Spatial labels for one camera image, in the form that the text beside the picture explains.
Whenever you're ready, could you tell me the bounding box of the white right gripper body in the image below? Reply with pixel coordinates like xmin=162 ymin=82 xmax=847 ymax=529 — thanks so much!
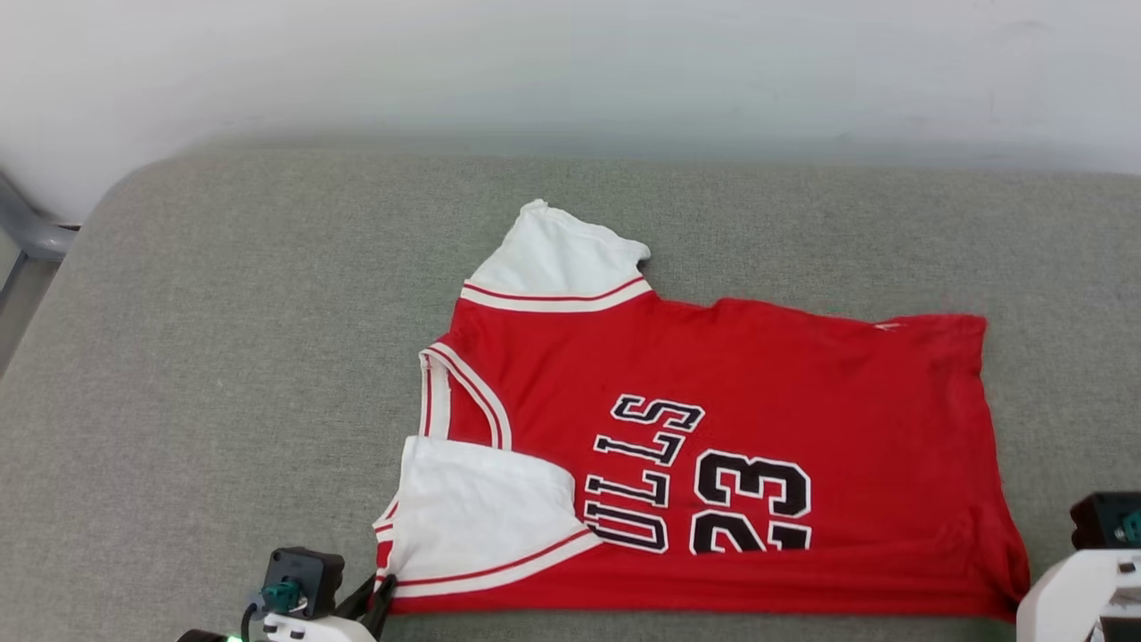
xmin=1016 ymin=548 xmax=1141 ymax=642

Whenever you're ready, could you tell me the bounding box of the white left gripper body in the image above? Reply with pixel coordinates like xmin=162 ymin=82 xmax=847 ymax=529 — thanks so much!
xmin=176 ymin=612 xmax=380 ymax=642

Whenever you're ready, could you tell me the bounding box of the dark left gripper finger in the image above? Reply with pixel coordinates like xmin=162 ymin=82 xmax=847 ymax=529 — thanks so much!
xmin=367 ymin=574 xmax=398 ymax=639
xmin=334 ymin=578 xmax=376 ymax=623

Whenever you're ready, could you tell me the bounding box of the red and white basketball jersey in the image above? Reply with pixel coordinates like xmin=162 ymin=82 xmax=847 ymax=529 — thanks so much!
xmin=373 ymin=198 xmax=1032 ymax=622

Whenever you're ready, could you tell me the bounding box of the grey fabric sofa seat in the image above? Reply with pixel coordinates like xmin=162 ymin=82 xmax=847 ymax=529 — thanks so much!
xmin=0 ymin=147 xmax=1141 ymax=642

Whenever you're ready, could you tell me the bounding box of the left camera cable teal plug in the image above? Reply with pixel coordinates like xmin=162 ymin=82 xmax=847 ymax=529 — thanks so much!
xmin=239 ymin=580 xmax=304 ymax=642

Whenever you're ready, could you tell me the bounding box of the grey metal pipe frame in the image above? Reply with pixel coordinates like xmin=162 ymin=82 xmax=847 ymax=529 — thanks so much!
xmin=0 ymin=174 xmax=79 ymax=261

